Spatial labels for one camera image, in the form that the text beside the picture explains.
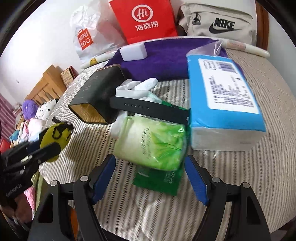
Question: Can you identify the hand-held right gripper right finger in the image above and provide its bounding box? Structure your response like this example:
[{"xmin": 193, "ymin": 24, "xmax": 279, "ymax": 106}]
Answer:
[{"xmin": 184, "ymin": 154, "xmax": 271, "ymax": 241}]

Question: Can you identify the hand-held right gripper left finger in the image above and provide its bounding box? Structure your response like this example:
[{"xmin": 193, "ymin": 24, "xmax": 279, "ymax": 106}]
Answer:
[{"xmin": 28, "ymin": 154, "xmax": 116, "ymax": 241}]

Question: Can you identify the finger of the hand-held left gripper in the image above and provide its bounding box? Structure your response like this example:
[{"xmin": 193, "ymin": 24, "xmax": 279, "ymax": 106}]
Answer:
[
  {"xmin": 21, "ymin": 142, "xmax": 62, "ymax": 168},
  {"xmin": 0, "ymin": 141, "xmax": 42, "ymax": 164}
]

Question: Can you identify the yellow black pouch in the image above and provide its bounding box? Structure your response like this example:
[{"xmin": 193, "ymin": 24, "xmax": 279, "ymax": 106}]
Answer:
[{"xmin": 39, "ymin": 117, "xmax": 74, "ymax": 163}]

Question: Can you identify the green wet wipes packet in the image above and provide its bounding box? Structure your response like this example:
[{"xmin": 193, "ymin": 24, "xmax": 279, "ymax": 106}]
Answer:
[{"xmin": 113, "ymin": 100, "xmax": 191, "ymax": 195}]

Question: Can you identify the white glove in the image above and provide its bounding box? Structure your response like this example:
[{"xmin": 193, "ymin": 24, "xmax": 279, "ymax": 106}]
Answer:
[{"xmin": 110, "ymin": 77, "xmax": 159, "ymax": 139}]

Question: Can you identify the olive green sheet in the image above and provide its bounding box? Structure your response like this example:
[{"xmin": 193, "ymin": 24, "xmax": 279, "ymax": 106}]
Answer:
[{"xmin": 32, "ymin": 173, "xmax": 45, "ymax": 205}]

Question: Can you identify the grey striped bed sheet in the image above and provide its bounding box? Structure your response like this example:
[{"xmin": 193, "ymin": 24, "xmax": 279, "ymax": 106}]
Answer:
[{"xmin": 35, "ymin": 44, "xmax": 296, "ymax": 232}]

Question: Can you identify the red striped curtain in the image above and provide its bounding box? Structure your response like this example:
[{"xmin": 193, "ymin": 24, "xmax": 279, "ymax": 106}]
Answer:
[{"xmin": 0, "ymin": 93, "xmax": 18, "ymax": 130}]

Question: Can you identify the white dotted pillow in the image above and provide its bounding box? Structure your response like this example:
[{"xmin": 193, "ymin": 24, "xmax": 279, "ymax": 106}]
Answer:
[{"xmin": 35, "ymin": 98, "xmax": 59, "ymax": 121}]

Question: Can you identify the purple plush toy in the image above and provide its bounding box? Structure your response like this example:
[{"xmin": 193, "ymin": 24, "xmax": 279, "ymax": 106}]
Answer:
[{"xmin": 22, "ymin": 100, "xmax": 38, "ymax": 120}]

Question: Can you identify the blue tissue pack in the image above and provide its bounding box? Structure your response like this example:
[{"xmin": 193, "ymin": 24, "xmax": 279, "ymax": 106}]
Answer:
[{"xmin": 186, "ymin": 54, "xmax": 266, "ymax": 151}]

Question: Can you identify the light wooden headboard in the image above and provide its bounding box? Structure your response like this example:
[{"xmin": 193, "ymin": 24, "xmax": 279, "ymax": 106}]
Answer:
[{"xmin": 24, "ymin": 65, "xmax": 70, "ymax": 105}]

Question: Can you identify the brown printed box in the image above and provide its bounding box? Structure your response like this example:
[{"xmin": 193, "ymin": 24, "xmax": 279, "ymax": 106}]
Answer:
[{"xmin": 60, "ymin": 66, "xmax": 79, "ymax": 87}]

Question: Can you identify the dark green box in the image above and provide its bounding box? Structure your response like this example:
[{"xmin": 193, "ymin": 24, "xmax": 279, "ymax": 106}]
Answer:
[{"xmin": 69, "ymin": 64, "xmax": 126, "ymax": 124}]

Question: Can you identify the purple towel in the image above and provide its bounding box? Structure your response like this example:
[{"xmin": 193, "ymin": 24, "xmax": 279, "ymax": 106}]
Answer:
[{"xmin": 105, "ymin": 38, "xmax": 228, "ymax": 81}]

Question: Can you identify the white sponge block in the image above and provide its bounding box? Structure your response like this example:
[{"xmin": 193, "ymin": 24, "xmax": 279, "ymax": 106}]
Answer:
[{"xmin": 120, "ymin": 43, "xmax": 148, "ymax": 62}]

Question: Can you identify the clear plastic bag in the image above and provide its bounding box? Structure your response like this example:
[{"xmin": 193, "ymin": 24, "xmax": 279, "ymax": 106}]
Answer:
[{"xmin": 186, "ymin": 40, "xmax": 223, "ymax": 57}]

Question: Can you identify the white plastic shopping bag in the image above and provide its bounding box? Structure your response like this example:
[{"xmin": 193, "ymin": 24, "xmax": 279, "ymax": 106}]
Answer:
[{"xmin": 70, "ymin": 0, "xmax": 126, "ymax": 64}]

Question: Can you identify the beige sling bag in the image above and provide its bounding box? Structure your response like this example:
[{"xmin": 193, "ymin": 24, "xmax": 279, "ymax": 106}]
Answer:
[{"xmin": 177, "ymin": 2, "xmax": 258, "ymax": 45}]

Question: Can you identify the red paper bag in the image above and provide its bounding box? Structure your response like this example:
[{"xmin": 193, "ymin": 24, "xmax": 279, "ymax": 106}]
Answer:
[{"xmin": 109, "ymin": 0, "xmax": 178, "ymax": 44}]

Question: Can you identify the black watch strap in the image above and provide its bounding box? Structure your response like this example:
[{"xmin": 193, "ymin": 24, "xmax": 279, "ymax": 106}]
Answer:
[{"xmin": 110, "ymin": 97, "xmax": 190, "ymax": 124}]

